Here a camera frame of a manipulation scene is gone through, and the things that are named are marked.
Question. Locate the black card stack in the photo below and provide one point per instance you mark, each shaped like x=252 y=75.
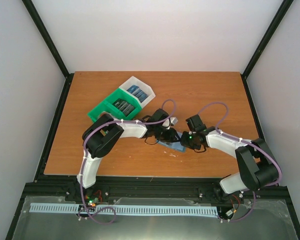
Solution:
x=123 y=106

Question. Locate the white bin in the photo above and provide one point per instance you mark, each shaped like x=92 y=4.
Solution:
x=146 y=88

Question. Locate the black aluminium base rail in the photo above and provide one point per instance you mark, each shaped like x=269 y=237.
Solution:
x=199 y=190

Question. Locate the light blue cable duct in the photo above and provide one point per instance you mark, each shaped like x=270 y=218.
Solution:
x=125 y=210

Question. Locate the black frame post right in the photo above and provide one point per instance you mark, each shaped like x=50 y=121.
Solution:
x=274 y=24

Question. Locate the metal base plate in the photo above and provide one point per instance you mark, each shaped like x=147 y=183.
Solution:
x=261 y=220

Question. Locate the small electronics board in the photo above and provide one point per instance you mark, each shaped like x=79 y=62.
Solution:
x=93 y=201

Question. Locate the teal card holder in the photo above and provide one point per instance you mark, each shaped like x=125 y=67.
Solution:
x=176 y=147

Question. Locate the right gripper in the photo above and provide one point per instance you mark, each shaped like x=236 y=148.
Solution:
x=183 y=141

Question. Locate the green bin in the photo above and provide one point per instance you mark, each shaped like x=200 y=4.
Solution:
x=118 y=93
x=97 y=111

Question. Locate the blue card stack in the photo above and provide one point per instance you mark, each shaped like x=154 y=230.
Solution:
x=137 y=92

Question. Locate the black frame post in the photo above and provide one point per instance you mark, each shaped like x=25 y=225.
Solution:
x=274 y=24
x=37 y=20

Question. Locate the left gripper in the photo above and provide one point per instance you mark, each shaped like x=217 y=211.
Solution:
x=170 y=136

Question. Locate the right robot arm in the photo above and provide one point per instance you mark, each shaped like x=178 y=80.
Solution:
x=257 y=166

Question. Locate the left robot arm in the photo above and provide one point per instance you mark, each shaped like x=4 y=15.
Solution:
x=100 y=138

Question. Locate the black frame post left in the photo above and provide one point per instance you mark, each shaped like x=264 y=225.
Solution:
x=37 y=20

